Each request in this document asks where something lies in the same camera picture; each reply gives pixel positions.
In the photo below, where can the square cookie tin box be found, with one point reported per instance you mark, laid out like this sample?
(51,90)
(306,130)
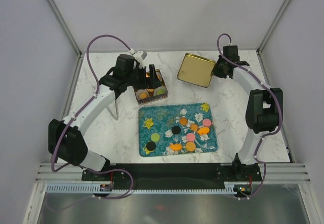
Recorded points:
(151,97)

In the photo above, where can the pink sandwich cookie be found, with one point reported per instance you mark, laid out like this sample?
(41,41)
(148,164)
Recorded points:
(206,122)
(190,137)

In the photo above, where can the green round cookie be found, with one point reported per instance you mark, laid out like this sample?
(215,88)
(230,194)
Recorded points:
(155,137)
(160,92)

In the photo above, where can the white paper cup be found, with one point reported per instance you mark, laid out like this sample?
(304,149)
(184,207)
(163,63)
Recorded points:
(141,91)
(159,76)
(159,89)

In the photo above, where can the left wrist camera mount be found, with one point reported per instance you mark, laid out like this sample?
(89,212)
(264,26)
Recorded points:
(138,55)

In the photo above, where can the white slotted cable duct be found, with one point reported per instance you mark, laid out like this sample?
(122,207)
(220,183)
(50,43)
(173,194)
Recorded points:
(96,188)

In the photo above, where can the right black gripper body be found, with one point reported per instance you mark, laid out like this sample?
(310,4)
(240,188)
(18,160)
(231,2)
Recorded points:
(218,68)

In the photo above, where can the orange dotted round cookie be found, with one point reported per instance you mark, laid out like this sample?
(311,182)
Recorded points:
(190,146)

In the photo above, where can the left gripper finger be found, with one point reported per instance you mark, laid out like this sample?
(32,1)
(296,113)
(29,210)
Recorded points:
(153,79)
(140,83)

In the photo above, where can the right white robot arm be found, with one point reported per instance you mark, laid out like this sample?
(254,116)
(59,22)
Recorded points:
(264,113)

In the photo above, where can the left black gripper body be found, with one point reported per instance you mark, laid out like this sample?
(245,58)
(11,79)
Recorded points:
(129,77)

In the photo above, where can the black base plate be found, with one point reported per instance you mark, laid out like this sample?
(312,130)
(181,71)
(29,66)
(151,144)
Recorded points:
(164,176)

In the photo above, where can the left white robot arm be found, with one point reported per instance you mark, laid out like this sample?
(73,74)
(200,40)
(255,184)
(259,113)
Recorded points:
(66,136)

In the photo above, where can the black sandwich cookie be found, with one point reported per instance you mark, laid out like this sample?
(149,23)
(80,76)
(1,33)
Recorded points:
(176,130)
(151,146)

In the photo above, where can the metal serving tongs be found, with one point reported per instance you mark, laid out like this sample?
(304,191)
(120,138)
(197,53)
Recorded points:
(112,108)

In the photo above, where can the orange fish cookie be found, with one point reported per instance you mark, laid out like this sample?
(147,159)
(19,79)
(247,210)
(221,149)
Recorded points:
(203,130)
(175,146)

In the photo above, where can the orange chip cookie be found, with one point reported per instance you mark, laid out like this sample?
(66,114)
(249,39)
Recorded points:
(183,121)

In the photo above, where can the orange swirl cookie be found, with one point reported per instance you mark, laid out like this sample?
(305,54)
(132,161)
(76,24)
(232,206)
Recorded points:
(194,127)

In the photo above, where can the gold tin lid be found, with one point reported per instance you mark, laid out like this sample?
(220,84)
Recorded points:
(196,70)

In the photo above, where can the teal floral tray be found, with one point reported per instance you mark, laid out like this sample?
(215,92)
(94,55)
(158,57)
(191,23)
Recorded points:
(161,119)

